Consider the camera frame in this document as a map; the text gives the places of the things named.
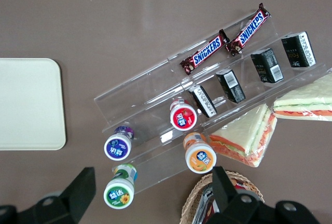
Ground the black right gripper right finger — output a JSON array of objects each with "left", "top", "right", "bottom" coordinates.
[{"left": 204, "top": 166, "right": 322, "bottom": 224}]

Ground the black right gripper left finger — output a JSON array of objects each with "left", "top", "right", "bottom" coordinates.
[{"left": 0, "top": 166, "right": 97, "bottom": 224}]

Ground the green gum bottle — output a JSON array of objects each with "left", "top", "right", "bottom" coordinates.
[{"left": 103, "top": 163, "right": 138, "bottom": 209}]

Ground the orange gum bottle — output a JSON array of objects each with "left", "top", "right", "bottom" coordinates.
[{"left": 183, "top": 131, "right": 217, "bottom": 175}]

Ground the purple gum bottle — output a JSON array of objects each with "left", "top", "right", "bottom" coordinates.
[{"left": 104, "top": 124, "right": 136, "bottom": 161}]

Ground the red gum bottle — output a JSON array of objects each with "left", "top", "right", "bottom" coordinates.
[{"left": 169, "top": 99, "right": 198, "bottom": 132}]

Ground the cream plastic tray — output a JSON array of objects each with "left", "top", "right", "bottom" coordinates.
[{"left": 0, "top": 58, "right": 67, "bottom": 151}]

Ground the silver foil snack packet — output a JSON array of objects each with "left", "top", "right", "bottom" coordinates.
[{"left": 196, "top": 186, "right": 213, "bottom": 224}]

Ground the flat wicker basket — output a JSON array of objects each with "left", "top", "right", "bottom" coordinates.
[{"left": 179, "top": 170, "right": 265, "bottom": 224}]

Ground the wrapped triangle sandwich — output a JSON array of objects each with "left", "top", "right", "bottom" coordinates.
[
  {"left": 209, "top": 103, "right": 278, "bottom": 168},
  {"left": 271, "top": 73, "right": 332, "bottom": 122}
]

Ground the small black carton box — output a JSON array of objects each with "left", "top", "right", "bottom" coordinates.
[
  {"left": 281, "top": 31, "right": 317, "bottom": 68},
  {"left": 250, "top": 48, "right": 284, "bottom": 84},
  {"left": 188, "top": 84, "right": 217, "bottom": 119},
  {"left": 215, "top": 69, "right": 246, "bottom": 104}
]

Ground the clear acrylic stepped stand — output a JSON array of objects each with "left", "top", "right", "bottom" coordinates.
[{"left": 93, "top": 11, "right": 327, "bottom": 195}]

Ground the Snickers chocolate bar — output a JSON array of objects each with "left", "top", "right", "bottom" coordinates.
[
  {"left": 225, "top": 3, "right": 271, "bottom": 57},
  {"left": 180, "top": 29, "right": 231, "bottom": 76}
]

